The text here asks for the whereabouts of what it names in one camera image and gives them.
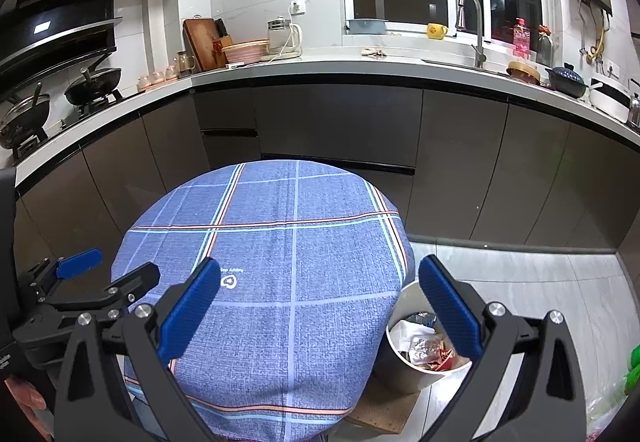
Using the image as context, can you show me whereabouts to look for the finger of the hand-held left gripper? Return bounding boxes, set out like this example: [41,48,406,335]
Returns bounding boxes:
[47,262,162,318]
[27,247,103,295]

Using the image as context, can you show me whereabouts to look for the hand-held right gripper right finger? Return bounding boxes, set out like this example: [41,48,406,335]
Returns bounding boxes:
[418,254,588,442]

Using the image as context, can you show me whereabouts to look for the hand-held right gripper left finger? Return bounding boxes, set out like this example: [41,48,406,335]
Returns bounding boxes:
[52,257,223,442]

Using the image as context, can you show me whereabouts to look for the white trash bin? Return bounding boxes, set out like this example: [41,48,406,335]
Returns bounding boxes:
[372,279,476,393]

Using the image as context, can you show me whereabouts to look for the person's left hand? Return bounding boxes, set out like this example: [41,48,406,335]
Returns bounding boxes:
[4,376,56,441]

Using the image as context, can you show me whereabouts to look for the blue plaid tablecloth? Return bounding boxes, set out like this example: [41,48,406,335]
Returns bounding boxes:
[111,161,416,442]

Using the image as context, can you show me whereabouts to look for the gas stove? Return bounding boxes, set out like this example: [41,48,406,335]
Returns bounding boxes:
[10,89,126,160]

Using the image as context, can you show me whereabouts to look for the wok with glass lid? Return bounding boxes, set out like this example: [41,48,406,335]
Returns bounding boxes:
[0,82,52,150]

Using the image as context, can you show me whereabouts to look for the black wok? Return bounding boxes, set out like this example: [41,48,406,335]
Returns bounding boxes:
[64,67,123,106]

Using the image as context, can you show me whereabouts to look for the green plastic bag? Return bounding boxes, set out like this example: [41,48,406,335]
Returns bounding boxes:
[617,344,640,398]

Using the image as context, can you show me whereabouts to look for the dark kitchen base cabinets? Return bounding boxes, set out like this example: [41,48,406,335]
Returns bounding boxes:
[12,47,640,253]

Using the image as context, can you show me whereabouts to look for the black range hood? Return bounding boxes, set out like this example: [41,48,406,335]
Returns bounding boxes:
[0,0,123,93]

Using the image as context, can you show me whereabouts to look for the wooden cutting board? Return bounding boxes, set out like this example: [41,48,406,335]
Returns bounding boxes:
[182,15,221,72]

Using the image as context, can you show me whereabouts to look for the wooden bowl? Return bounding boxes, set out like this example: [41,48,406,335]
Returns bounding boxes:
[506,60,541,84]

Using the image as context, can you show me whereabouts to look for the knife block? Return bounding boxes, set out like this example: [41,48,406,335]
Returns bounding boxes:
[212,18,235,68]

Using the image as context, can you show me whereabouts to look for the pink basket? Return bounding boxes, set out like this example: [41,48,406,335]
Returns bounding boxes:
[221,40,271,65]

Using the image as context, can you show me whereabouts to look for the blue pot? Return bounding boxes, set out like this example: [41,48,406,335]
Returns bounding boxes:
[545,63,588,99]

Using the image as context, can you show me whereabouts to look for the steel faucet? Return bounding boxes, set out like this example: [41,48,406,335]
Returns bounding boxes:
[456,0,487,69]

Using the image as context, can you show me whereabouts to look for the white pot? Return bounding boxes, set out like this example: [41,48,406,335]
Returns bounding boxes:
[587,74,633,123]

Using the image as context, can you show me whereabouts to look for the dark bottle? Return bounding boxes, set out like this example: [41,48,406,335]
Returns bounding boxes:
[536,25,553,67]

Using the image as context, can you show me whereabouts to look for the red bottle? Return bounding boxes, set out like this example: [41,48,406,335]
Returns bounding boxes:
[513,18,532,58]

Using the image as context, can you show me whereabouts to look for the white glass kettle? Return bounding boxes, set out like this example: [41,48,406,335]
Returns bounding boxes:
[267,18,304,59]

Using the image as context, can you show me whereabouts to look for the blue tray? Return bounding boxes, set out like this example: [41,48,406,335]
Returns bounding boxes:
[346,18,387,34]

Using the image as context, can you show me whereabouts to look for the yellow hose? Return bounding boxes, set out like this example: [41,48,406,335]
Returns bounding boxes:
[586,14,611,63]

